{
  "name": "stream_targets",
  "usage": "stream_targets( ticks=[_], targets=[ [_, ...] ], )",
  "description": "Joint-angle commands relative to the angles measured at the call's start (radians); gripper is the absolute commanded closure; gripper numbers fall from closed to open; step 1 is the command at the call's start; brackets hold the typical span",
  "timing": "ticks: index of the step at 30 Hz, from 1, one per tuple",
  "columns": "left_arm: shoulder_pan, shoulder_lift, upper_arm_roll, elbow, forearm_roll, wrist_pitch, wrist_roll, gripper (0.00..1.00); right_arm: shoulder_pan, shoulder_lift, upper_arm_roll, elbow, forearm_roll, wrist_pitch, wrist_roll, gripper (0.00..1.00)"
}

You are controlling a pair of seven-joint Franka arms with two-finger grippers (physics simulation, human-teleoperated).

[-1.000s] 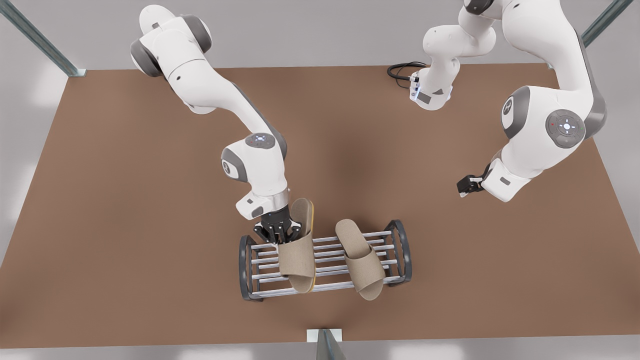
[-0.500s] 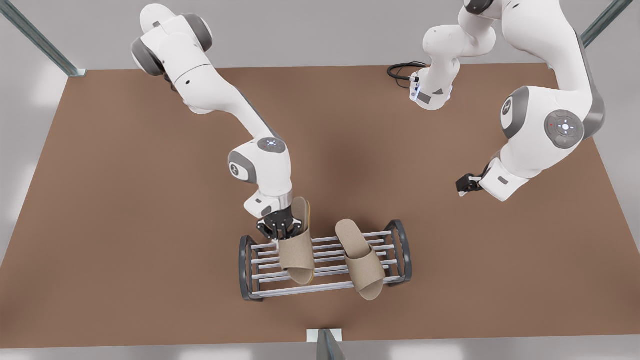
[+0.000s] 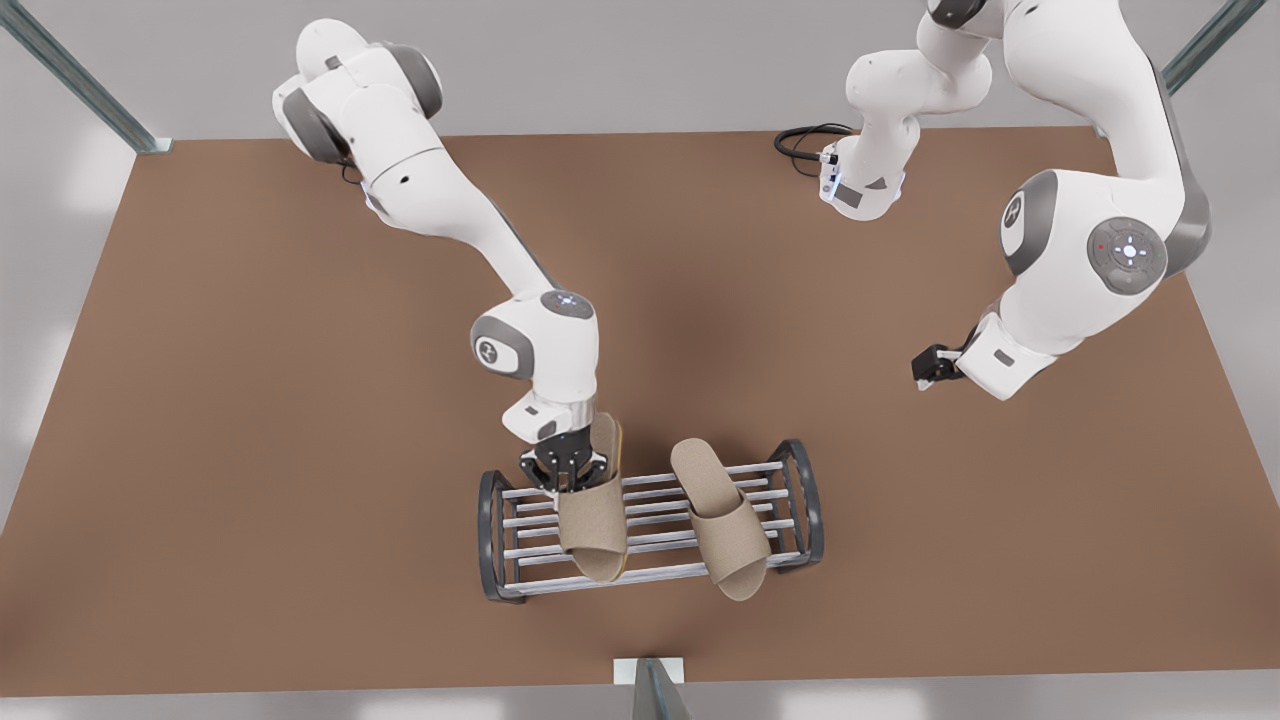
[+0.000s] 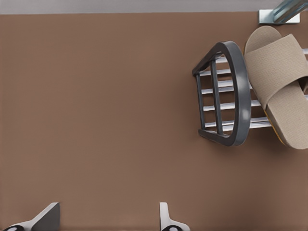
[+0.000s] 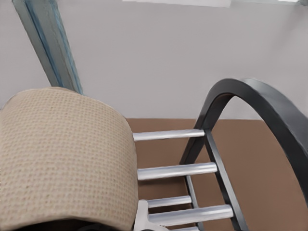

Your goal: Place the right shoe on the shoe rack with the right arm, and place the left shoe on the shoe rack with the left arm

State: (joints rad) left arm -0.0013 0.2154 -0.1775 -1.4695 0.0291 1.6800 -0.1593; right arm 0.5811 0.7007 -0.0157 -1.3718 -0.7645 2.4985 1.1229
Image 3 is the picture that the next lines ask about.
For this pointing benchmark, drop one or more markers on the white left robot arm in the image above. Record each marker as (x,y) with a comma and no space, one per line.
(1090,230)

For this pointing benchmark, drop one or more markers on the silver frame post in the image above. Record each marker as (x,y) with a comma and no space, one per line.
(85,85)
(1205,45)
(655,690)

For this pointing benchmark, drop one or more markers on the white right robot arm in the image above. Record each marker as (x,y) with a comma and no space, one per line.
(420,180)

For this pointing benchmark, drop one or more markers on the beige slipper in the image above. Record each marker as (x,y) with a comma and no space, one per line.
(594,520)
(722,525)

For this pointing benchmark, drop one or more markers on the metal shoe rack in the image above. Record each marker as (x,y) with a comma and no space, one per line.
(650,525)

